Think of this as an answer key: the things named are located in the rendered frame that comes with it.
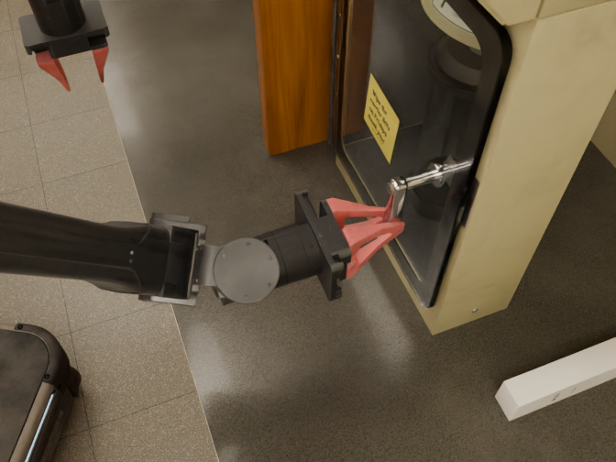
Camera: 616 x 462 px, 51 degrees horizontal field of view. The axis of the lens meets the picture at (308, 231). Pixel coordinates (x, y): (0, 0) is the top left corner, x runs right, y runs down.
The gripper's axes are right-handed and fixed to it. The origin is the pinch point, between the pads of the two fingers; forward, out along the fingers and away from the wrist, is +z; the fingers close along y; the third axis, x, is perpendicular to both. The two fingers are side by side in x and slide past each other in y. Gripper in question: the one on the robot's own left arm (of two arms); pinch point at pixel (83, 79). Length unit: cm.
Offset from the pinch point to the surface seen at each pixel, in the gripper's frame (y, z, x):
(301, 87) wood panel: 28.4, 4.0, -8.5
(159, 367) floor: -9, 110, 12
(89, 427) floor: -30, 110, 2
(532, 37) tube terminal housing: 32, -29, -46
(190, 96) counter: 15.0, 16.0, 9.5
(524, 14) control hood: 31, -31, -46
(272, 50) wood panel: 24.5, -3.6, -8.6
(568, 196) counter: 62, 17, -32
